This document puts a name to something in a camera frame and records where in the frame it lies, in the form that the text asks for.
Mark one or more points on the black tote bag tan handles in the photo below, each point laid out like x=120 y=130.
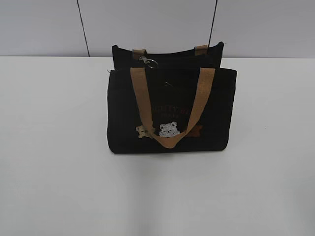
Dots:
x=174 y=102

